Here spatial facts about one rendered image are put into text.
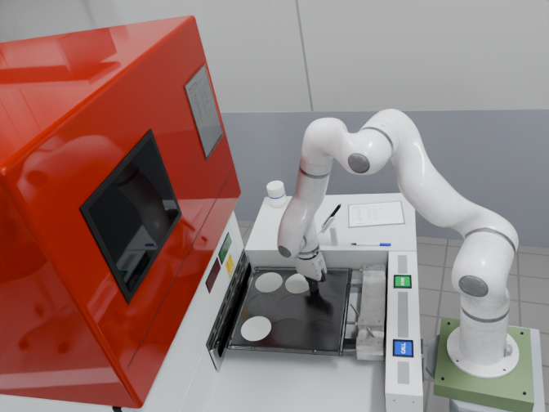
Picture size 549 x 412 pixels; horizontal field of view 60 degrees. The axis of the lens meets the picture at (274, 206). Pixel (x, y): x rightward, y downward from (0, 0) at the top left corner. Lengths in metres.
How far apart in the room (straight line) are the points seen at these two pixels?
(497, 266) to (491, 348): 0.33
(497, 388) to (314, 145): 0.81
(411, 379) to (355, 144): 0.64
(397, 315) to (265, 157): 1.94
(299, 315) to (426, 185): 0.67
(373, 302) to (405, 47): 1.48
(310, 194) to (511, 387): 0.74
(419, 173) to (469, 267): 0.24
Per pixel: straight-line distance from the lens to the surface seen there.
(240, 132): 3.18
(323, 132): 1.20
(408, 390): 1.34
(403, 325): 1.48
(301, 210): 1.36
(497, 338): 1.42
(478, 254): 1.19
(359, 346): 1.49
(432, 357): 1.58
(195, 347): 1.44
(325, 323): 1.57
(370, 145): 1.09
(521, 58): 2.68
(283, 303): 1.65
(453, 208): 1.19
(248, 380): 1.59
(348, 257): 1.73
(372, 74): 2.75
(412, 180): 1.17
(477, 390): 1.47
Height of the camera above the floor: 2.08
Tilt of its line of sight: 34 degrees down
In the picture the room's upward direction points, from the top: 12 degrees counter-clockwise
